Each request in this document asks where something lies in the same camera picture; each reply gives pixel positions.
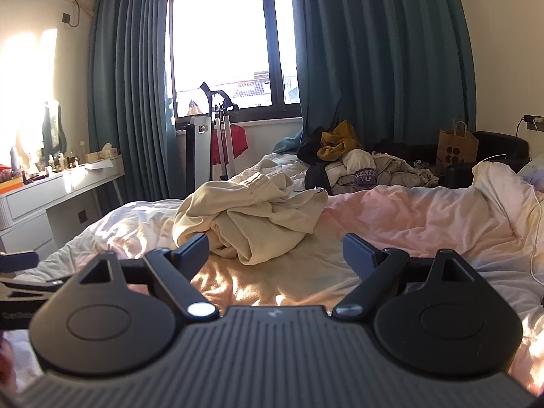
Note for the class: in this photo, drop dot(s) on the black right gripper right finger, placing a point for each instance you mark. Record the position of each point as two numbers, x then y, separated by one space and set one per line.
377 269

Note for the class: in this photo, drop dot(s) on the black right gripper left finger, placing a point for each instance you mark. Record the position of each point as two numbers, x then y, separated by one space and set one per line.
171 273

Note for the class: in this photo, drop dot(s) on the cream white hoodie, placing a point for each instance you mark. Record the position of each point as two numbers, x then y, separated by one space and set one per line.
254 220

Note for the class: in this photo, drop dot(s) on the white folding stand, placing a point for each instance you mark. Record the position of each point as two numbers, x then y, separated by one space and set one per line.
205 132

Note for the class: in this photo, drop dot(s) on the person's hand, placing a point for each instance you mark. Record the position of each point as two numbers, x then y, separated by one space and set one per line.
8 377

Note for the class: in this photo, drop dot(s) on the white dressing table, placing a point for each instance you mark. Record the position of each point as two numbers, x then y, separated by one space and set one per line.
42 216

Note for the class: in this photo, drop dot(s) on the grey beige garment pile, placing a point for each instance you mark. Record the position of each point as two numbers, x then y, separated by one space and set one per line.
393 171

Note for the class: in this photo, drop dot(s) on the white garment purple print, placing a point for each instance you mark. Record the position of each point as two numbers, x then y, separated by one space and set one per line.
354 171

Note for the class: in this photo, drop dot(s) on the black garment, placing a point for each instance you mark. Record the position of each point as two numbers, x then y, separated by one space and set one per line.
316 176

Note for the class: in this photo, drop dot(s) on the mustard yellow garment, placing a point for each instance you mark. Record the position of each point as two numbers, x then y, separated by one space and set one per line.
338 142

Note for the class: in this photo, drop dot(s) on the brown paper bag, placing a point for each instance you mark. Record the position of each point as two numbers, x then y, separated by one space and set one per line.
456 145

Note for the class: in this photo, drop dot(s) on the teal curtain left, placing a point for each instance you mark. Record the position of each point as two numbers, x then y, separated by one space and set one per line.
128 105

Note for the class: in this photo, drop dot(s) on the teal curtain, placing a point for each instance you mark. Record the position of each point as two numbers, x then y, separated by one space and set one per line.
128 105
396 70

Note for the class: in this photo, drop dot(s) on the teal curtain right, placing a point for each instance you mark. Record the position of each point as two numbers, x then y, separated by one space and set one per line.
396 70

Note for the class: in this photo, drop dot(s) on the black framed window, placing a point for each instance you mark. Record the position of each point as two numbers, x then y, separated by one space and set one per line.
245 48

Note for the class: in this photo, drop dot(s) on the wall power socket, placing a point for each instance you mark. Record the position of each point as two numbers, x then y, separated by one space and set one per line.
534 122

